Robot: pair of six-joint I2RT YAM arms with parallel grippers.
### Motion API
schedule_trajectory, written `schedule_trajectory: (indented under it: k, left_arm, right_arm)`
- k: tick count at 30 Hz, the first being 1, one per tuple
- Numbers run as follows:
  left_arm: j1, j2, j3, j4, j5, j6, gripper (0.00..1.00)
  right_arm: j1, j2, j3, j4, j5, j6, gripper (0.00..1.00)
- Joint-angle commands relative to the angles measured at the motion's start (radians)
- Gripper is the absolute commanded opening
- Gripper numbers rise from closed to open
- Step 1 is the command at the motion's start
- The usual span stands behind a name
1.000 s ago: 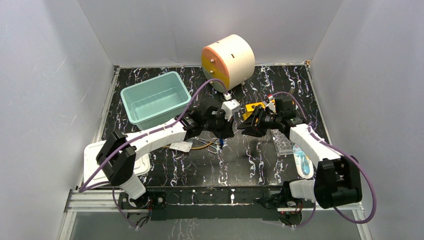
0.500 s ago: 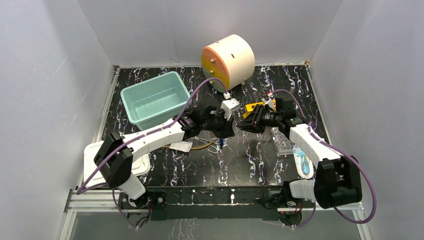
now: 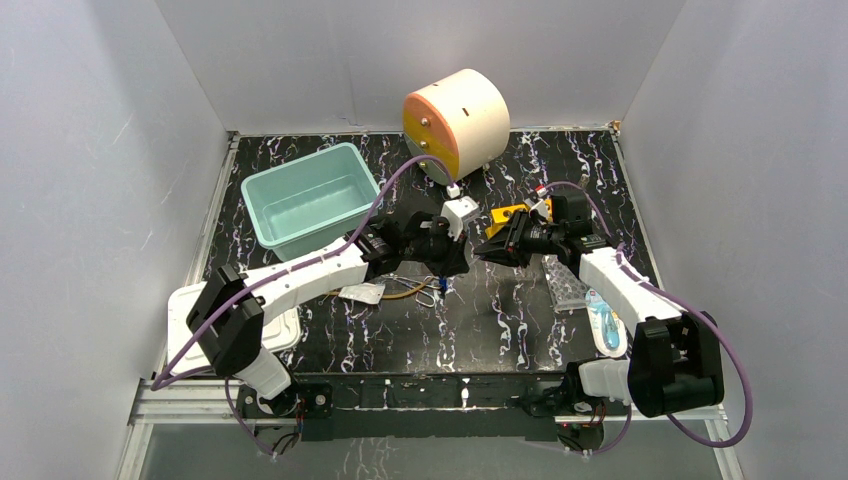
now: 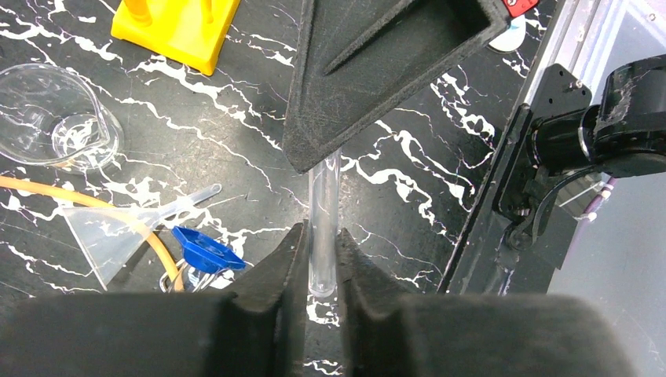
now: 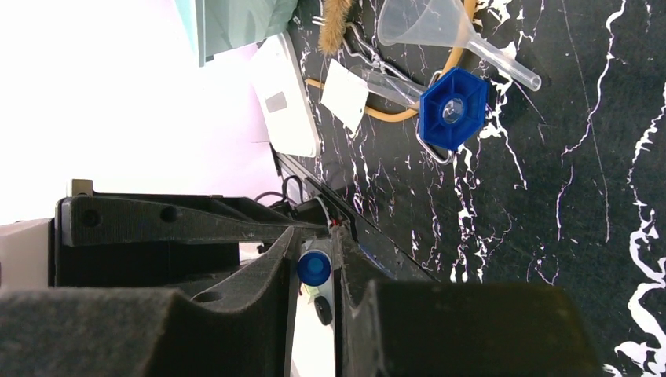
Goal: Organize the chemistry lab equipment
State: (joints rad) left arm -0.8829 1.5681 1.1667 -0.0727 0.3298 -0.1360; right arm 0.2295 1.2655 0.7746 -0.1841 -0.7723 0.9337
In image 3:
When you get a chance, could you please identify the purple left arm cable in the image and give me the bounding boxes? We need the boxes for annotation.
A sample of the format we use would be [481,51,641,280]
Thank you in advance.
[150,154,458,458]

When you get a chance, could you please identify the blue correction tape package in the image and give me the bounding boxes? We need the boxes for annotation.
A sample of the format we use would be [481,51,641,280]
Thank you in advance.
[585,289,628,358]

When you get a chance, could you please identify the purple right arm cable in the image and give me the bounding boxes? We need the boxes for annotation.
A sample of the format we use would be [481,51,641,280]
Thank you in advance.
[543,181,755,458]

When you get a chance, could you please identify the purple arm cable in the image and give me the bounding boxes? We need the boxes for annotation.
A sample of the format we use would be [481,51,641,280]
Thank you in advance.
[150,154,458,458]
[543,181,755,458]

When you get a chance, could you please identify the tan rubber tube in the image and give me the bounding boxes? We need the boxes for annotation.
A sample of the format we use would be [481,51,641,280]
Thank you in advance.
[326,277,434,305]

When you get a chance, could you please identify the white sachet packet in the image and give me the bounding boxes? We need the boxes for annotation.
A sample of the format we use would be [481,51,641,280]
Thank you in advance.
[338,283,385,305]

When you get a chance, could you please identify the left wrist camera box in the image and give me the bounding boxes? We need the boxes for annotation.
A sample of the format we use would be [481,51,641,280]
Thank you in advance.
[440,184,480,242]

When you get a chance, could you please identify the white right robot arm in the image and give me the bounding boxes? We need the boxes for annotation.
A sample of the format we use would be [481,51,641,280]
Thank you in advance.
[473,192,724,418]

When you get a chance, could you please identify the round drawer cabinet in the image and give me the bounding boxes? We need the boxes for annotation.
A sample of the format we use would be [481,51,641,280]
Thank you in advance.
[402,68,510,186]

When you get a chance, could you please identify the clear acrylic tube rack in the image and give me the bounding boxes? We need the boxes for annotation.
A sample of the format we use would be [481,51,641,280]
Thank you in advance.
[541,255,589,312]

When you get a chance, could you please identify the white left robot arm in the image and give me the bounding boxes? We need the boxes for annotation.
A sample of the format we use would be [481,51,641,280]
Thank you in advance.
[185,200,479,416]

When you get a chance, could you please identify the aluminium table frame rail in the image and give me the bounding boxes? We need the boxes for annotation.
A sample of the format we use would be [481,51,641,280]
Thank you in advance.
[129,377,730,427]

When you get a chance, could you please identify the teal plastic bin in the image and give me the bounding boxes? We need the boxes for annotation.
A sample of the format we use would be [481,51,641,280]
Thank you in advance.
[241,142,380,262]

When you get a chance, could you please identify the yellow test tube rack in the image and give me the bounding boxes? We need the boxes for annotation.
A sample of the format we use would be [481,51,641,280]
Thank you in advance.
[485,204,528,240]

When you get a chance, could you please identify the white bin lid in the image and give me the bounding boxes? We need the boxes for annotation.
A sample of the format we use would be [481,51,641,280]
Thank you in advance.
[166,282,303,380]

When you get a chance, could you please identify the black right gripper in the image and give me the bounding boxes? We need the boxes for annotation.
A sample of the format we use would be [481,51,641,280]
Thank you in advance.
[473,208,563,269]

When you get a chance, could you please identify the metal crucible tongs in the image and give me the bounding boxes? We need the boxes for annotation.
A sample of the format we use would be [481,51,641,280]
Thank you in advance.
[382,276,439,309]

